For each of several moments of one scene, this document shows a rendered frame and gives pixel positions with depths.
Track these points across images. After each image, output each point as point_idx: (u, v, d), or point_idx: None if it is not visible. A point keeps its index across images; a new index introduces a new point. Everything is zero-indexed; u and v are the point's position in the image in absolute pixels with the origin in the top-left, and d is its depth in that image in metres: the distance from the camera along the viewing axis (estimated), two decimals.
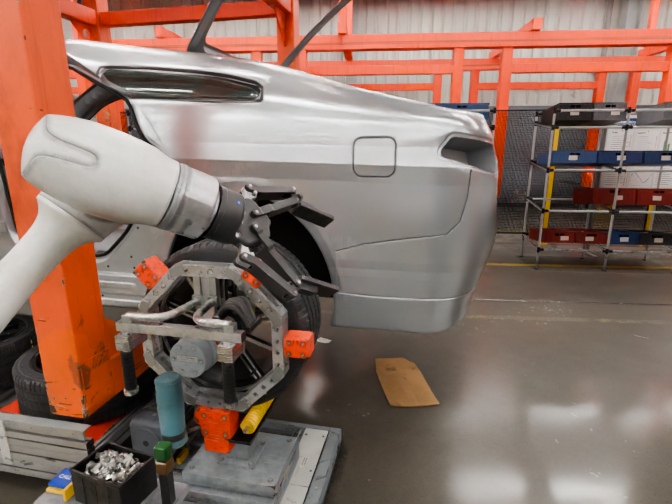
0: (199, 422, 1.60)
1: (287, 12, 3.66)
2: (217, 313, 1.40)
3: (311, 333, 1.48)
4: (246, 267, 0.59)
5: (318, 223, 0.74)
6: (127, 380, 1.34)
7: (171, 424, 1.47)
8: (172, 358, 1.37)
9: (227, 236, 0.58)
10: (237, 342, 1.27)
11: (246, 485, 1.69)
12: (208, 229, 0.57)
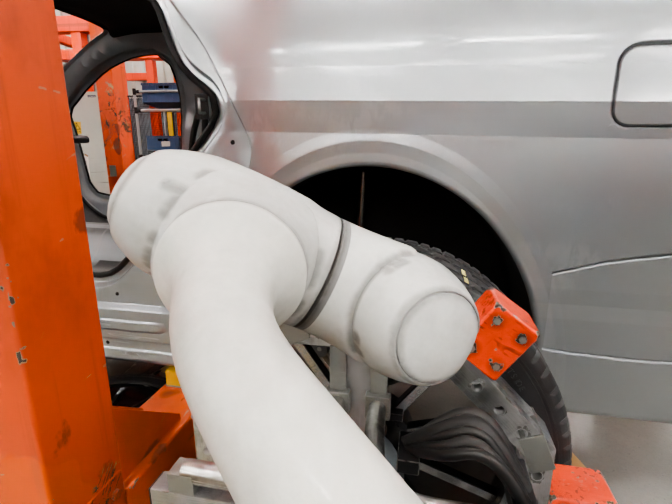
0: None
1: None
2: (403, 446, 0.56)
3: (602, 477, 0.63)
4: None
5: None
6: None
7: None
8: None
9: None
10: None
11: None
12: None
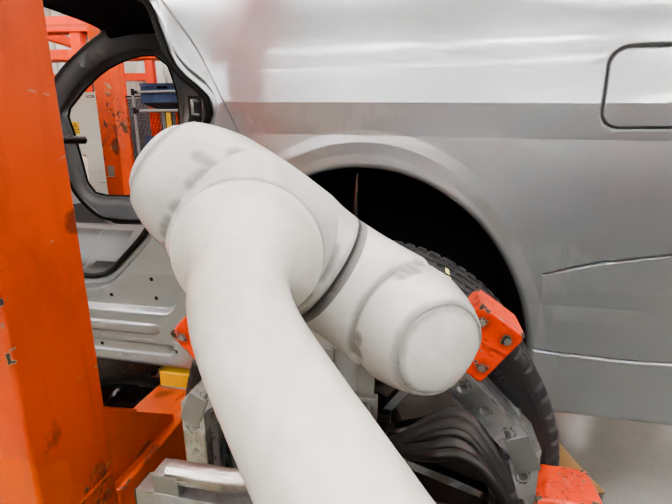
0: None
1: None
2: None
3: (588, 478, 0.63)
4: None
5: None
6: None
7: None
8: None
9: None
10: None
11: None
12: None
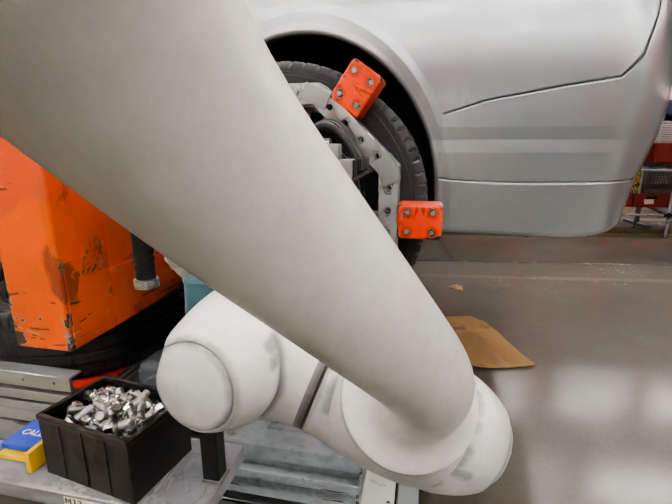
0: None
1: None
2: None
3: (440, 202, 0.90)
4: None
5: None
6: (140, 261, 0.76)
7: None
8: None
9: None
10: None
11: (316, 458, 1.11)
12: None
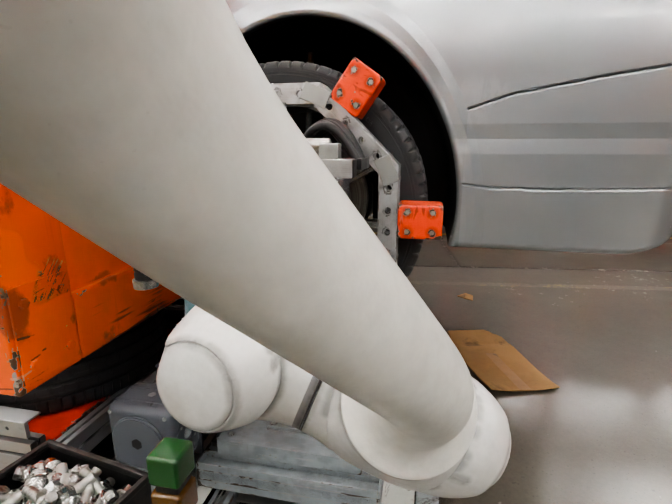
0: None
1: None
2: None
3: (440, 202, 0.90)
4: None
5: None
6: None
7: None
8: None
9: None
10: (343, 179, 0.69)
11: (316, 458, 1.11)
12: None
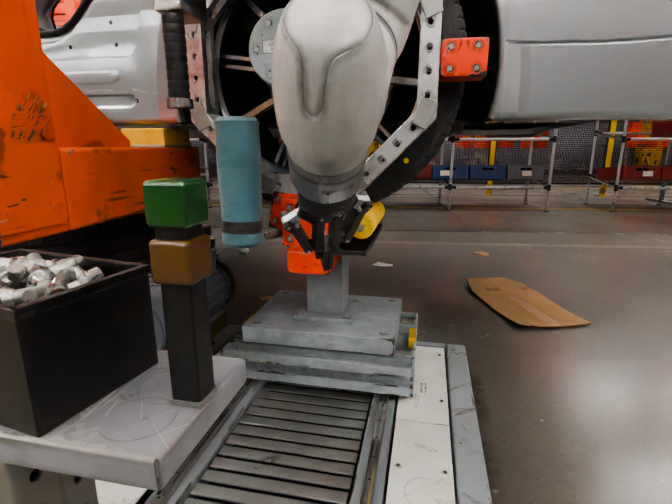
0: (279, 224, 0.98)
1: None
2: None
3: None
4: (364, 208, 0.61)
5: (327, 263, 0.71)
6: (175, 74, 0.72)
7: (242, 197, 0.85)
8: (254, 48, 0.75)
9: None
10: None
11: (346, 340, 1.07)
12: None
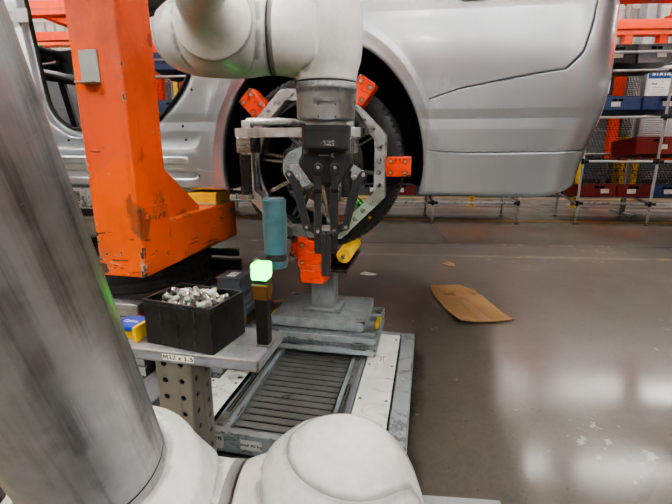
0: (296, 254, 1.68)
1: None
2: None
3: (410, 156, 1.55)
4: (361, 182, 0.67)
5: (325, 265, 0.70)
6: (246, 183, 1.41)
7: (277, 242, 1.55)
8: (285, 167, 1.45)
9: (349, 143, 0.66)
10: (356, 137, 1.34)
11: (335, 323, 1.77)
12: (348, 125, 0.65)
